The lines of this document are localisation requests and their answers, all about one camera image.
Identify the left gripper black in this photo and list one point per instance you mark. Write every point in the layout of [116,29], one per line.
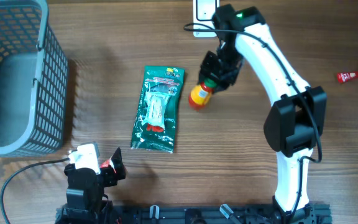
[112,178]

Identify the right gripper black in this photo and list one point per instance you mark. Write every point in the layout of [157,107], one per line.
[222,81]

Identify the red chili sauce bottle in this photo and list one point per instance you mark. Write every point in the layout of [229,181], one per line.
[201,93]

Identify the green 3M glove package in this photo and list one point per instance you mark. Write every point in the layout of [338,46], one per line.
[163,79]

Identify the small red box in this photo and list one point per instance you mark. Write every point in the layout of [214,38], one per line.
[346,76]

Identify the small red sachet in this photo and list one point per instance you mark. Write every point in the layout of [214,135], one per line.
[108,164]

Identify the light green wipes packet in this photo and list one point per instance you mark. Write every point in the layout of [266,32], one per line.
[156,106]

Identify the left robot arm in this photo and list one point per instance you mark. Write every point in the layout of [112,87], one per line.
[87,180]

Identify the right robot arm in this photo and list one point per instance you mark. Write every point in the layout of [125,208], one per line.
[295,122]

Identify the white barcode scanner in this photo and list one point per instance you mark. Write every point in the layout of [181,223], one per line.
[203,11]

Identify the grey plastic mesh basket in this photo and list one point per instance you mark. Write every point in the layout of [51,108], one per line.
[33,81]

